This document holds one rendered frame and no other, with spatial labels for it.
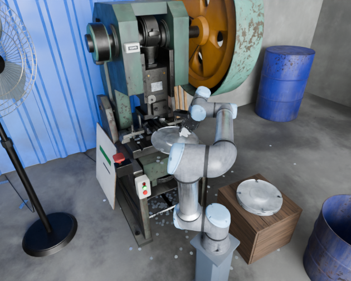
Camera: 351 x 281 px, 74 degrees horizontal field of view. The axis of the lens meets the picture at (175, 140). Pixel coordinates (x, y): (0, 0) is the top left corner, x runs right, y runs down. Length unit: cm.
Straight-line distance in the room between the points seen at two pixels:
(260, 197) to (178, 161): 97
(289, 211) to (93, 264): 134
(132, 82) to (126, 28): 27
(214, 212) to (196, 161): 41
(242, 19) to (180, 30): 33
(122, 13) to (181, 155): 78
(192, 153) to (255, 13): 81
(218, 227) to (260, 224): 48
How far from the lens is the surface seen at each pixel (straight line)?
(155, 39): 140
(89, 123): 275
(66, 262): 196
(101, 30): 131
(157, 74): 143
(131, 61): 131
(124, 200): 214
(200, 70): 168
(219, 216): 115
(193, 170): 82
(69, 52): 251
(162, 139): 143
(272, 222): 162
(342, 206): 186
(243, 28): 129
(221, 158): 81
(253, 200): 166
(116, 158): 137
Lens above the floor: 155
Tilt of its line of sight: 33 degrees down
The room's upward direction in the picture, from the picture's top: 2 degrees counter-clockwise
